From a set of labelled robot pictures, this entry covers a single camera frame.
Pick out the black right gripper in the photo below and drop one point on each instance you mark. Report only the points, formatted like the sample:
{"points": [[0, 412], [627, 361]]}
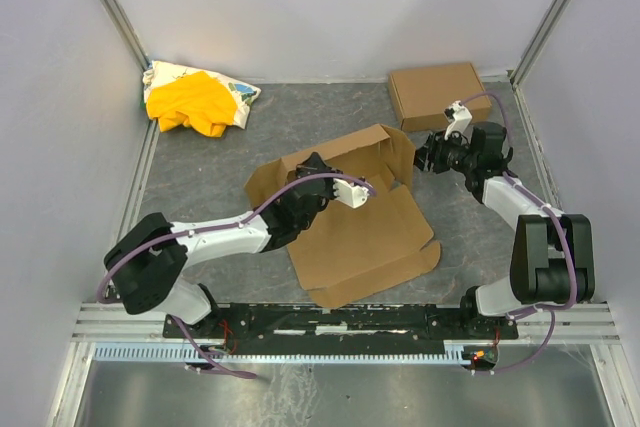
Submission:
{"points": [[435, 155]]}

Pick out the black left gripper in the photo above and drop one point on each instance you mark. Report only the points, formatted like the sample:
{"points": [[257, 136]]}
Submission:
{"points": [[314, 173]]}

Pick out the cardboard box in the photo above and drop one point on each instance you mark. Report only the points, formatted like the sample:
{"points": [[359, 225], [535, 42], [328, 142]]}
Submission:
{"points": [[349, 254], [420, 95]]}

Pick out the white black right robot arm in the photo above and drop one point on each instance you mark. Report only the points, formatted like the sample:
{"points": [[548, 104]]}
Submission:
{"points": [[552, 263]]}

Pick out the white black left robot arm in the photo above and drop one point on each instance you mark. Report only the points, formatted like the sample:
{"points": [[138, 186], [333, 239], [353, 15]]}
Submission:
{"points": [[146, 265]]}

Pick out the folded closed cardboard box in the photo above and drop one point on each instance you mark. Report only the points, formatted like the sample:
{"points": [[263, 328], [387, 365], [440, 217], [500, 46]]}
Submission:
{"points": [[420, 95]]}

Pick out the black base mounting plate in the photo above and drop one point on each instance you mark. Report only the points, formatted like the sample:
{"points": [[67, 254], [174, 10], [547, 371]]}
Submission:
{"points": [[243, 321]]}

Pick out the yellow cloth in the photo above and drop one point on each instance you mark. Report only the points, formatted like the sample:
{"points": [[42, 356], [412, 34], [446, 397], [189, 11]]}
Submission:
{"points": [[195, 101]]}

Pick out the floral patterned cloth bag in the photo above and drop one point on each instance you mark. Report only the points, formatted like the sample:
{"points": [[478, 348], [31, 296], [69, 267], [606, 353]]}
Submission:
{"points": [[161, 73]]}

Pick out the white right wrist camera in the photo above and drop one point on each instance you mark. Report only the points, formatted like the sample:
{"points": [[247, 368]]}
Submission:
{"points": [[459, 118]]}

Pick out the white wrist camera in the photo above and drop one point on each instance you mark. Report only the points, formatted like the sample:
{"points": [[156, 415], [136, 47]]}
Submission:
{"points": [[352, 194], [459, 118]]}

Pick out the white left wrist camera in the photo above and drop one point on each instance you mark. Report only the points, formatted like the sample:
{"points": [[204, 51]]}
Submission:
{"points": [[352, 194]]}

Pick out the right aluminium corner post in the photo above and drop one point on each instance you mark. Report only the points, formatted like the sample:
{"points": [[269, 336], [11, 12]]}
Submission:
{"points": [[541, 35]]}

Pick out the aluminium frame rail front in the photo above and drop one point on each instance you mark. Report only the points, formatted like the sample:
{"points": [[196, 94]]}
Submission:
{"points": [[583, 324]]}

